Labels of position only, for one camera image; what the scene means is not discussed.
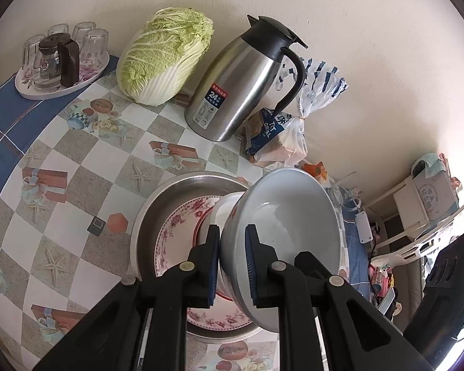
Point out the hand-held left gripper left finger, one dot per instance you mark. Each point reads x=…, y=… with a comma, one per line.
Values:
x=214, y=266

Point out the white printed box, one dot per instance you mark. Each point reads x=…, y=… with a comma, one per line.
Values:
x=433, y=197

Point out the pink floral round plate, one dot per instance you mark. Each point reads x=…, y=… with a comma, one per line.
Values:
x=174, y=235

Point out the orange snack packet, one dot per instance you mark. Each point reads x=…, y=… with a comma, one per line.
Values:
x=313, y=170

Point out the napa cabbage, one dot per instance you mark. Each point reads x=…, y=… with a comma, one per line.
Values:
x=158, y=58

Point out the white oval tray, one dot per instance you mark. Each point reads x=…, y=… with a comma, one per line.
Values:
x=27, y=89

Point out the stainless steel thermos jug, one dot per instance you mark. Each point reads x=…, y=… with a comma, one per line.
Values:
x=232, y=92

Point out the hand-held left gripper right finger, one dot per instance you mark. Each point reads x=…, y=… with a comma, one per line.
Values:
x=251, y=266

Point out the stainless steel basin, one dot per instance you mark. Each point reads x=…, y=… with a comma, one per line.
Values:
x=154, y=208

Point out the white wooden chair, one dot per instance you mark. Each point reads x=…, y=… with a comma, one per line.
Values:
x=408, y=210

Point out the teal cloth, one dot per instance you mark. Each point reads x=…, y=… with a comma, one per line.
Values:
x=435, y=164

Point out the white power strip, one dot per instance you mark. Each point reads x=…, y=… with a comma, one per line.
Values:
x=363, y=228

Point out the sliced bread bag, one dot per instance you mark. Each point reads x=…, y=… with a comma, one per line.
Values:
x=278, y=143

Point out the white phone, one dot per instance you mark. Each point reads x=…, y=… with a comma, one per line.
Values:
x=387, y=301

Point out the clear glass tumbler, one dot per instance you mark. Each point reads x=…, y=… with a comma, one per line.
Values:
x=94, y=46
x=83, y=31
x=30, y=52
x=58, y=30

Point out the light blue bowl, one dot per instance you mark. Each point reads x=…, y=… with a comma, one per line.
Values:
x=294, y=216

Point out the white plastic chair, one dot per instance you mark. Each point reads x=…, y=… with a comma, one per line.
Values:
x=410, y=253

